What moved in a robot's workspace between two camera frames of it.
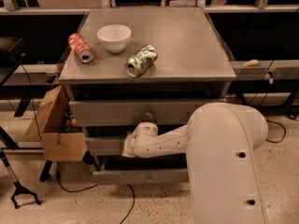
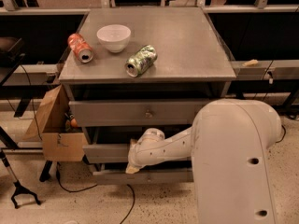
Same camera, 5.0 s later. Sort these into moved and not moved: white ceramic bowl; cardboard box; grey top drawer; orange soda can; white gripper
Moved: white gripper
Not moved: orange soda can; grey top drawer; cardboard box; white ceramic bowl
